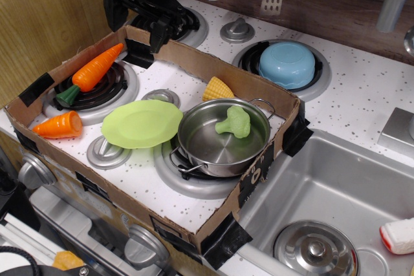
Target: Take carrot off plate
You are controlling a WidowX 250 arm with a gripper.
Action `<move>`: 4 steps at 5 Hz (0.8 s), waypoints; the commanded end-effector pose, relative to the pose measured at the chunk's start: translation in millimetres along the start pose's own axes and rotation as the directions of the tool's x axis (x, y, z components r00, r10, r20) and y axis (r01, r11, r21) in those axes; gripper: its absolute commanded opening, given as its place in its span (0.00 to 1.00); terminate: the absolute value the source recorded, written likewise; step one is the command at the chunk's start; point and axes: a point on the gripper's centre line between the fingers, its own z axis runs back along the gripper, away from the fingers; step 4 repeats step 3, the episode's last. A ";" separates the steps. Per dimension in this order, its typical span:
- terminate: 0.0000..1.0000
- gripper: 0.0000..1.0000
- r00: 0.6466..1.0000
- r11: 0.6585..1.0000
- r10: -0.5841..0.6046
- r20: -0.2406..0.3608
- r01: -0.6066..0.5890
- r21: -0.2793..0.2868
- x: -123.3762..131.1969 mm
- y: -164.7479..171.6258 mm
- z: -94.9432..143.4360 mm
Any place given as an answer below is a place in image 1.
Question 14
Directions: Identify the yellow toy corn piece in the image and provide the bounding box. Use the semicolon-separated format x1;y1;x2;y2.
202;76;235;101

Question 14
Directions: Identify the light blue plastic bowl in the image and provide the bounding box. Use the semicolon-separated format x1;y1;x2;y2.
258;41;316;90

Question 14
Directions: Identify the silver stove knob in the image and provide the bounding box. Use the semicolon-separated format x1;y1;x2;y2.
87;136;132;170
142;89;180;108
220;17;255;43

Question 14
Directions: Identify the silver faucet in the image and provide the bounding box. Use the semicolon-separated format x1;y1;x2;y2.
376;0;413;64

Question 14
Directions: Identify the orange toy carrot green top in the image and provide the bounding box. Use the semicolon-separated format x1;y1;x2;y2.
56;43;124;107

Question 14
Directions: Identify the silver oven knob left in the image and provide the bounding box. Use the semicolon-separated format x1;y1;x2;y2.
18;153;57;190

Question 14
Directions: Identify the steel pot lid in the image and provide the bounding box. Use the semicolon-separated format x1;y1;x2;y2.
272;220;360;275

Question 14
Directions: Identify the green toy broccoli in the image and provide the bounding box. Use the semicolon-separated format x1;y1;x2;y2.
215;105;250;138

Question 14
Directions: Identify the black cable bottom left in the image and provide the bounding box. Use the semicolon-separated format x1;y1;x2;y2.
0;246;41;276

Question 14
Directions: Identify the stainless steel sink basin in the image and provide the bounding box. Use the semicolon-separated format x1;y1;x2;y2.
237;129;414;276

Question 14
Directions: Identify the silver stove knob back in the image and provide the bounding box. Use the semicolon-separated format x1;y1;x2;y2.
220;17;255;43

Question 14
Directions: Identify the stainless steel pot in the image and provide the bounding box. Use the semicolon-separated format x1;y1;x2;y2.
169;98;276;178

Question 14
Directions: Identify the silver oven knob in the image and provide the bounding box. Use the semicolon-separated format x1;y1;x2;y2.
18;153;57;190
124;224;169;270

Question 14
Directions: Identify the silver stove knob front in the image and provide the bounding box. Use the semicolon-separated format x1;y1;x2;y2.
87;136;132;170

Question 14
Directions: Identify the white and red toy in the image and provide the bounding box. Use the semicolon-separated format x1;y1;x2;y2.
379;218;413;255

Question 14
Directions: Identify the yellow toy piece bottom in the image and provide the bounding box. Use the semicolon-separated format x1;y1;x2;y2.
52;251;85;271

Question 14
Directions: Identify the light green plastic plate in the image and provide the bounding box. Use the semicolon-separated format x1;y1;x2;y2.
101;100;183;149

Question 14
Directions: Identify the brown cardboard fence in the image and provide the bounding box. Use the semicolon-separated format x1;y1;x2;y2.
5;26;307;271

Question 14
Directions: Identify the orange carrot half piece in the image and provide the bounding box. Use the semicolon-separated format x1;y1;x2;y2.
32;111;83;139

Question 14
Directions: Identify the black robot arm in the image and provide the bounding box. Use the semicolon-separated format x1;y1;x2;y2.
103;0;186;54

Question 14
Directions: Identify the silver stove knob centre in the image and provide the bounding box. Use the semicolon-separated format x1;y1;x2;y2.
142;89;180;108

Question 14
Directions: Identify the silver oven knob right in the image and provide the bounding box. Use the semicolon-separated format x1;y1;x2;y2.
124;224;169;270

